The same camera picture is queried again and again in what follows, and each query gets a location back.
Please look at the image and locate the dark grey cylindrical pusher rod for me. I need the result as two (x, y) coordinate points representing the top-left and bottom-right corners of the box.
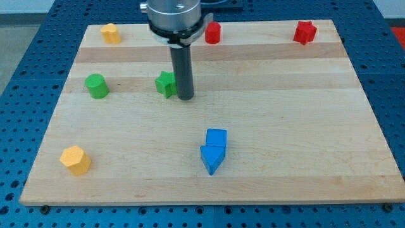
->
(170, 46), (194, 101)

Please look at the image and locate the green star block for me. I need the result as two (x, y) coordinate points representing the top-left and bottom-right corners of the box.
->
(155, 71), (177, 98)

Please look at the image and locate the red star block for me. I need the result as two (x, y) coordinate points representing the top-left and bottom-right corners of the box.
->
(293, 21), (317, 45)

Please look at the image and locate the red cylinder block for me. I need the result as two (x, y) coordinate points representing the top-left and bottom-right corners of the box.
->
(205, 22), (221, 44)

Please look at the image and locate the yellow heart block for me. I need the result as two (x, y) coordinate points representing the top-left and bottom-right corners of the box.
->
(100, 23), (122, 44)

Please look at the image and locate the blue cube block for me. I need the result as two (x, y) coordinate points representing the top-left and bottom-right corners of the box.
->
(206, 129), (227, 148)

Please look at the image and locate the green cylinder block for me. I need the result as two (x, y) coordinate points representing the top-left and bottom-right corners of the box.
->
(85, 73), (109, 99)

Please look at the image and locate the blue triangle block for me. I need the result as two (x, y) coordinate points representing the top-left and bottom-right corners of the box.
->
(200, 146), (226, 175)

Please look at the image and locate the wooden board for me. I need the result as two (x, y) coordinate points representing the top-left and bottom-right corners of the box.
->
(20, 20), (404, 206)

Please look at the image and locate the yellow hexagon block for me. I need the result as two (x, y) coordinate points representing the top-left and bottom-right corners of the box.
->
(59, 146), (92, 176)

